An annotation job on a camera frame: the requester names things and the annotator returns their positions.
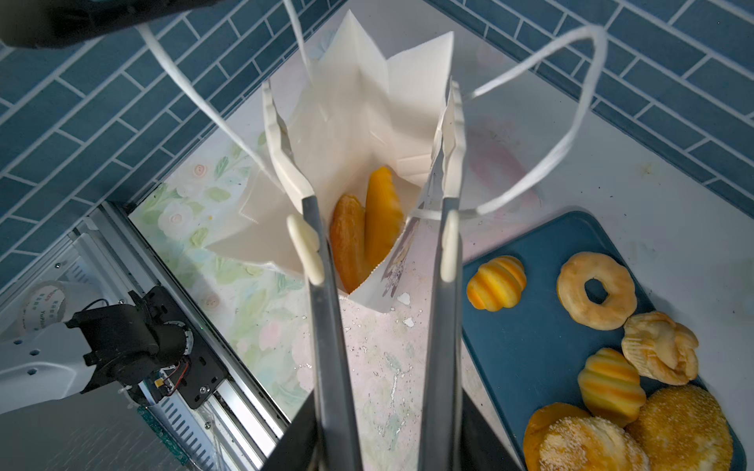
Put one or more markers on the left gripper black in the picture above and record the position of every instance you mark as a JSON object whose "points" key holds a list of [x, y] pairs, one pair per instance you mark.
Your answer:
{"points": [[42, 24]]}

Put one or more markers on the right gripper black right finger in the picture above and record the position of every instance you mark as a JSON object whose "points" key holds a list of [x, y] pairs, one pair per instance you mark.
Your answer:
{"points": [[480, 447]]}

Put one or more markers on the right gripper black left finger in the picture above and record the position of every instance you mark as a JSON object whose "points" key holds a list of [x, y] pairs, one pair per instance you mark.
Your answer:
{"points": [[296, 450]]}

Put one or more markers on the metal tongs white tips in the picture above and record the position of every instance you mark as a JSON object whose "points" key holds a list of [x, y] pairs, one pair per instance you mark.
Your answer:
{"points": [[338, 440]]}

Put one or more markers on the small striped yellow bun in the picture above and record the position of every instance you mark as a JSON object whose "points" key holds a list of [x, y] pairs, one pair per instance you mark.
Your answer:
{"points": [[497, 284]]}

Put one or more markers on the ring-shaped bread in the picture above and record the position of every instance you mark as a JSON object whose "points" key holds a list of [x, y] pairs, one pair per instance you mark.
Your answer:
{"points": [[621, 300]]}

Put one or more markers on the reddish-brown croissant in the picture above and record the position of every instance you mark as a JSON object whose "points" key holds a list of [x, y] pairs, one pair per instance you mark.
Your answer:
{"points": [[347, 236]]}

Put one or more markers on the golden long croissant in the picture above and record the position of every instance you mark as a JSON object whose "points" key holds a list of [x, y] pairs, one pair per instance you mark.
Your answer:
{"points": [[384, 217]]}

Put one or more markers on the white paper bag with pattern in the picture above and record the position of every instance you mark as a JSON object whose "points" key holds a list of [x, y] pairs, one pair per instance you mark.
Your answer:
{"points": [[362, 111]]}

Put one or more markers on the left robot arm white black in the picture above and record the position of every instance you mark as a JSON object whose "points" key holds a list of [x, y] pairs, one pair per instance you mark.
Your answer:
{"points": [[118, 343]]}

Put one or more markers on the sesame oval bread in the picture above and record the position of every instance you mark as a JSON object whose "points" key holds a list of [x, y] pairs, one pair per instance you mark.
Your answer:
{"points": [[683, 428]]}

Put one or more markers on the large sugared twisted bun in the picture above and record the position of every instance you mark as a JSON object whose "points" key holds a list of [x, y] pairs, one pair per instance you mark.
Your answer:
{"points": [[562, 436]]}

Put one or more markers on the teal rectangular tray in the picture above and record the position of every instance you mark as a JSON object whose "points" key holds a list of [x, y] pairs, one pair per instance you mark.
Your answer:
{"points": [[530, 355]]}

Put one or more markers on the green circuit board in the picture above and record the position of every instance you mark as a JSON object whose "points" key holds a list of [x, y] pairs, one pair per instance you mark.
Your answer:
{"points": [[163, 435]]}

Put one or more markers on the pale shell pastry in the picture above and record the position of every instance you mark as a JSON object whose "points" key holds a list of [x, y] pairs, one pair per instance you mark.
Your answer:
{"points": [[660, 348]]}

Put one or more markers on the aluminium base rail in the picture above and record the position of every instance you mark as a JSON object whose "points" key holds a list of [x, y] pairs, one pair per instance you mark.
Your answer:
{"points": [[104, 260]]}

